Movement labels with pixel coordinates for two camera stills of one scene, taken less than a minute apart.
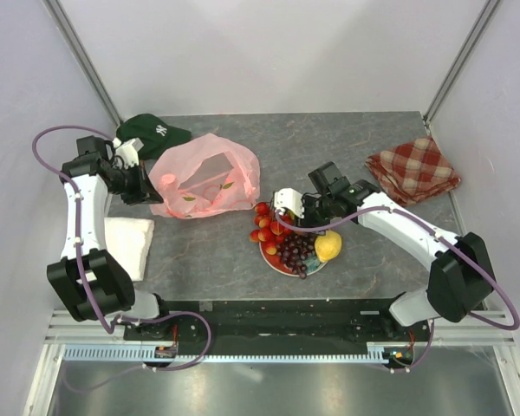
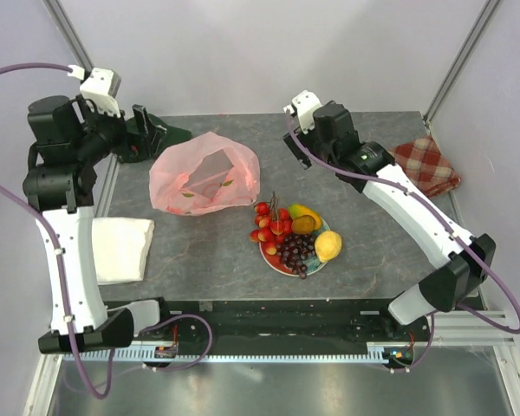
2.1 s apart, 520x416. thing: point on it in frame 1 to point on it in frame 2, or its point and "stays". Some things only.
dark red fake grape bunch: [294, 248] stays
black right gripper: [307, 220] to [302, 156]
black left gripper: [145, 191] to [91, 113]
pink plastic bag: [210, 175] stays
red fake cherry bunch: [267, 229] stays
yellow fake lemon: [328, 246] stays
